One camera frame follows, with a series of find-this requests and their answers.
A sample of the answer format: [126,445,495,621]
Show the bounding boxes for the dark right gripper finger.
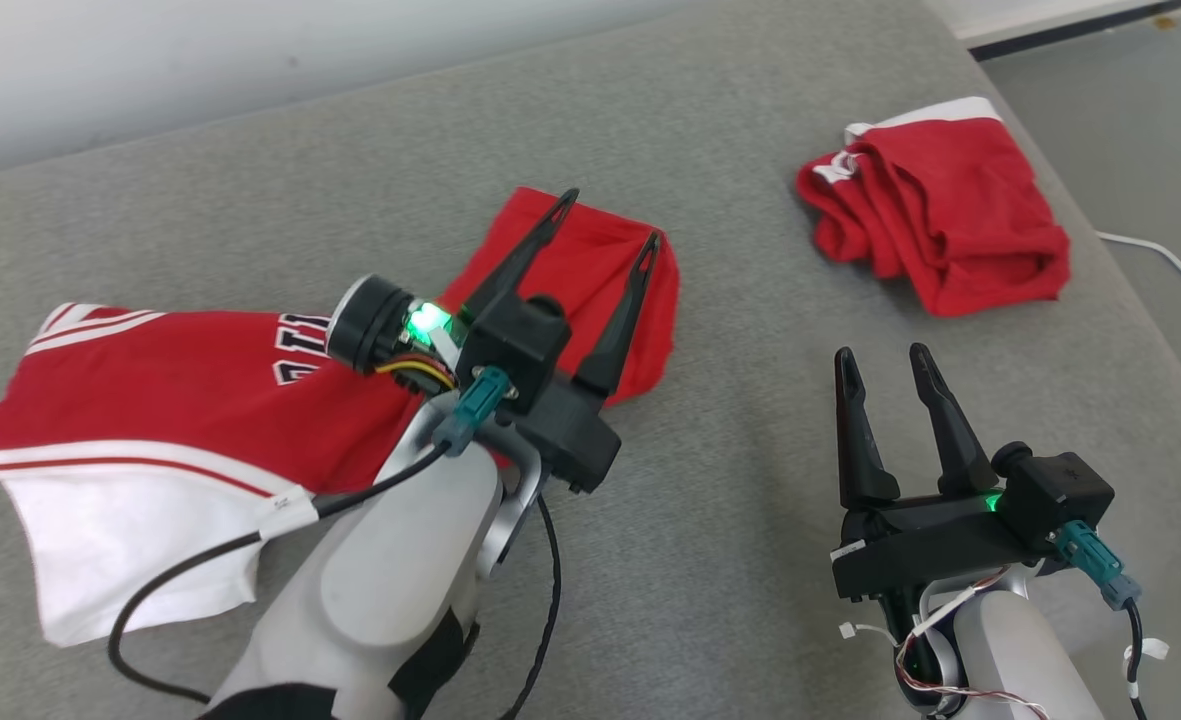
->
[910,343,999,497]
[834,348,902,509]

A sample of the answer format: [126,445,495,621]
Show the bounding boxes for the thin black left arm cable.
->
[495,495,563,720]

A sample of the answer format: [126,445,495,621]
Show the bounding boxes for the grey fabric sofa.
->
[0,0,1181,720]

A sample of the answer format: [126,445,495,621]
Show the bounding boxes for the white floor cable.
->
[1095,231,1181,308]

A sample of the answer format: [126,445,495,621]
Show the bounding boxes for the white red right arm wires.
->
[838,570,1051,720]

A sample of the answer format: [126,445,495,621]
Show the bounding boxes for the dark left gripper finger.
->
[460,188,581,317]
[575,233,663,397]

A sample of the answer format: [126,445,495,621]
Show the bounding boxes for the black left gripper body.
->
[510,375,623,496]

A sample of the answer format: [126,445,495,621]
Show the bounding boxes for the yellow red left arm wires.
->
[375,350,458,393]

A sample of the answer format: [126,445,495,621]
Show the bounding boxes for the left arm cable teal plug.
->
[108,365,511,706]

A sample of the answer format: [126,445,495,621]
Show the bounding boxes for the red jersey with white sleeves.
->
[0,186,681,649]

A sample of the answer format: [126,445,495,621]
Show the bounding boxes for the red shorts with white stripe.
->
[795,97,1072,318]

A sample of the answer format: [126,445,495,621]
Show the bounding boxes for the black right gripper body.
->
[830,490,1043,603]

